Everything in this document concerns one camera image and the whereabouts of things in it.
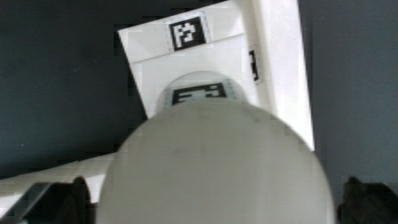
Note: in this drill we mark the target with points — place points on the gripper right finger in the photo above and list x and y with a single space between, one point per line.
371 203

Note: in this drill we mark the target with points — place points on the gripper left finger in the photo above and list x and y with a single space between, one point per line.
54 204

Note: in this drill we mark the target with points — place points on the white lamp bulb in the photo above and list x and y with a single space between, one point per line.
214 166

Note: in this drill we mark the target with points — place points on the white lamp base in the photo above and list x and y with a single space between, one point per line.
196 56

